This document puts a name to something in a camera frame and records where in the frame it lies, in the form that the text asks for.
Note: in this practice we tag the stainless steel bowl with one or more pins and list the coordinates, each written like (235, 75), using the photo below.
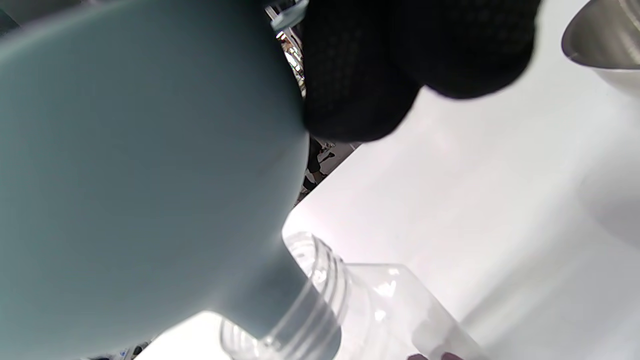
(605, 35)

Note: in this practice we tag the blue plastic funnel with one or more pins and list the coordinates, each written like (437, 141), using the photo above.
(150, 150)

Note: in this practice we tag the clear square coffee jar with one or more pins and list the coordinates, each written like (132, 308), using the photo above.
(380, 310)

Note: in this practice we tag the person's right hand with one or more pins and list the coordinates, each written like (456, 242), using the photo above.
(400, 50)

